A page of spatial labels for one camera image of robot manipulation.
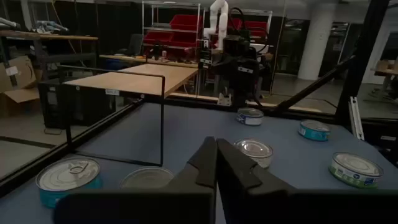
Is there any blue plastic bin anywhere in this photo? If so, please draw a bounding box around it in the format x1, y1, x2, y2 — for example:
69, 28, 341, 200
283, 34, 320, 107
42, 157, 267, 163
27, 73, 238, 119
104, 58, 125, 71

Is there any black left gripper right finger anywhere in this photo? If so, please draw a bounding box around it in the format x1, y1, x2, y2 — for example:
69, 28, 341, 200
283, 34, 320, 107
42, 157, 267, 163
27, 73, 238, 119
216, 138, 398, 224

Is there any wooden desk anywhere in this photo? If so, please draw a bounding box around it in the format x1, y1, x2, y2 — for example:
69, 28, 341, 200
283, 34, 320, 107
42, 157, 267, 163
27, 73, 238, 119
99, 54, 200, 69

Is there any black rig frame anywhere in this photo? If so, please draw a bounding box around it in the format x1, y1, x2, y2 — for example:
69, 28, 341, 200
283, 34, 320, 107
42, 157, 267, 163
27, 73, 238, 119
0, 0, 398, 200

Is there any teal yellowfin tuna can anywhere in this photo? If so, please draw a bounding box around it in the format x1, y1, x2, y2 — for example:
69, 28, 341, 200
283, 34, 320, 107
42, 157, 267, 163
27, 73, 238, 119
298, 119, 331, 142
35, 156, 103, 208

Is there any pale green label tuna can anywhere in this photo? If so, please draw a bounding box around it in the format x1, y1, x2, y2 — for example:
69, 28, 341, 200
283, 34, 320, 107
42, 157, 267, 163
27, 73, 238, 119
119, 166, 175, 190

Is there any wooden shelf black frame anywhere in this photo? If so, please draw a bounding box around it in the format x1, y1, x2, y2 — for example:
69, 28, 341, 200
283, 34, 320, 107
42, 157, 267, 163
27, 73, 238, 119
57, 63, 200, 167

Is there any black computer tower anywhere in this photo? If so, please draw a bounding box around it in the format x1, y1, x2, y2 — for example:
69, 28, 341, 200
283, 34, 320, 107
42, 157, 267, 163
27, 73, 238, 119
39, 81, 118, 129

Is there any wooden workbench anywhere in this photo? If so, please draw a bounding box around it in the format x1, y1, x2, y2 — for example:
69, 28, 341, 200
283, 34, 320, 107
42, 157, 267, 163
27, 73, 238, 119
0, 29, 99, 82

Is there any metal storage rack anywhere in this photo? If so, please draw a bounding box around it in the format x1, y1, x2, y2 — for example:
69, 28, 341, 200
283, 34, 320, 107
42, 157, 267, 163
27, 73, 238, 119
141, 1, 203, 62

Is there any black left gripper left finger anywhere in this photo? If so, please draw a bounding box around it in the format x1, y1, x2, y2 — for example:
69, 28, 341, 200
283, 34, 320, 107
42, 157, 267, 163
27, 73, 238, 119
54, 136, 218, 224

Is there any open cardboard box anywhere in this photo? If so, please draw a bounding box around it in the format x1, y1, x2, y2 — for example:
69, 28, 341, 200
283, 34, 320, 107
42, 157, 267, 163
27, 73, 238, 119
0, 55, 43, 118

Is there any black office chair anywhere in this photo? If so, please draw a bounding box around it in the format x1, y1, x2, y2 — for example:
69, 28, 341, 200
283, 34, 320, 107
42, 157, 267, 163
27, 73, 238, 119
126, 33, 144, 57

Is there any dark blue tuna can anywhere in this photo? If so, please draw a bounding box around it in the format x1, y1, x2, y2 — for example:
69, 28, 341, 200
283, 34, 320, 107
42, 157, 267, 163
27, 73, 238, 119
236, 107, 264, 126

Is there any green Bumble Bee tuna can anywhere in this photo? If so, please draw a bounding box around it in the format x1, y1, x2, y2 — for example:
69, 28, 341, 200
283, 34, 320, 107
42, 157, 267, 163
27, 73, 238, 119
328, 151, 384, 189
233, 139, 274, 169

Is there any white metal bracket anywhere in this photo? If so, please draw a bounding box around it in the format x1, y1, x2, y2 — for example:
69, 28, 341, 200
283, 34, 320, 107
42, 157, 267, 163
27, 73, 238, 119
348, 95, 366, 141

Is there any red storage bin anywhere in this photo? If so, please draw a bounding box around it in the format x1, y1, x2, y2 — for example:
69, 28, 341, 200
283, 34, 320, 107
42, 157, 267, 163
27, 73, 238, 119
169, 14, 203, 31
229, 17, 269, 37
170, 30, 200, 48
143, 30, 174, 45

